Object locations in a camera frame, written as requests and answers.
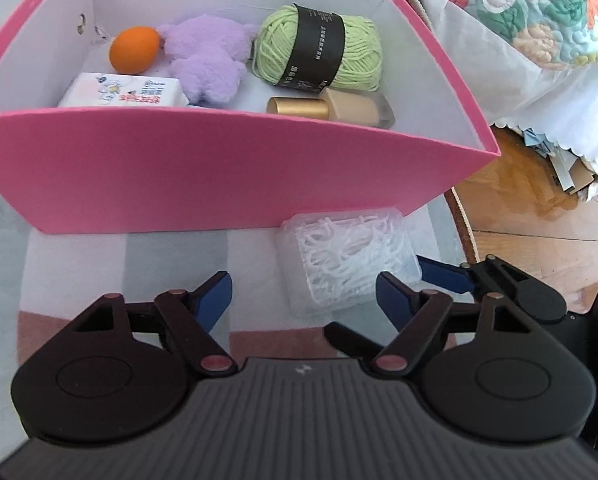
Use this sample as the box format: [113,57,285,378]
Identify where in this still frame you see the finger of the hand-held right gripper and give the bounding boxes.
[324,322,386,361]
[415,254,568,325]

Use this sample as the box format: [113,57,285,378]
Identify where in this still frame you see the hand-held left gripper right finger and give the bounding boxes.
[371,271,534,375]

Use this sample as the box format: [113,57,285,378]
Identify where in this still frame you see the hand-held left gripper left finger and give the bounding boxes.
[72,270,240,376]

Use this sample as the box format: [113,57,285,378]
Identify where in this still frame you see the clear floss pick box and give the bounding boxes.
[279,205,425,318]

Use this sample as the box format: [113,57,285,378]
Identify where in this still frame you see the pink cardboard box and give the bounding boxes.
[0,0,500,235]

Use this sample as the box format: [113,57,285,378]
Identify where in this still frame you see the foundation bottle with gold cap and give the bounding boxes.
[266,89,396,130]

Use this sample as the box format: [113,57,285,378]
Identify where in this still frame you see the white tissue packet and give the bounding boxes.
[56,72,190,108]

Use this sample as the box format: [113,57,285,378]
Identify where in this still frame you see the green yarn ball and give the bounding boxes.
[251,3,384,93]

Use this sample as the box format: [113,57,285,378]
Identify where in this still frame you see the purple plush toy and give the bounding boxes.
[156,16,260,108]

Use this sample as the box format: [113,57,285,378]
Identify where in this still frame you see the orange makeup sponge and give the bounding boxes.
[109,27,160,73]

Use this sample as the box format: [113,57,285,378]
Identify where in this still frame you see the checkered cartoon rug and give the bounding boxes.
[0,175,484,366]

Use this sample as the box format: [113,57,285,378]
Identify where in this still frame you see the paper scraps under bed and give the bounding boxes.
[521,127,598,204]

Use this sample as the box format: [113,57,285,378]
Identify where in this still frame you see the floral quilt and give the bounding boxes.
[394,0,598,68]

